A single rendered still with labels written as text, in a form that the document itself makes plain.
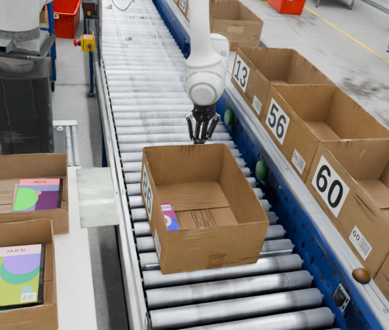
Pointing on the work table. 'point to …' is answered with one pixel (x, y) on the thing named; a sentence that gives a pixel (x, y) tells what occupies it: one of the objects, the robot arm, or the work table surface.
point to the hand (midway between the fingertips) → (198, 147)
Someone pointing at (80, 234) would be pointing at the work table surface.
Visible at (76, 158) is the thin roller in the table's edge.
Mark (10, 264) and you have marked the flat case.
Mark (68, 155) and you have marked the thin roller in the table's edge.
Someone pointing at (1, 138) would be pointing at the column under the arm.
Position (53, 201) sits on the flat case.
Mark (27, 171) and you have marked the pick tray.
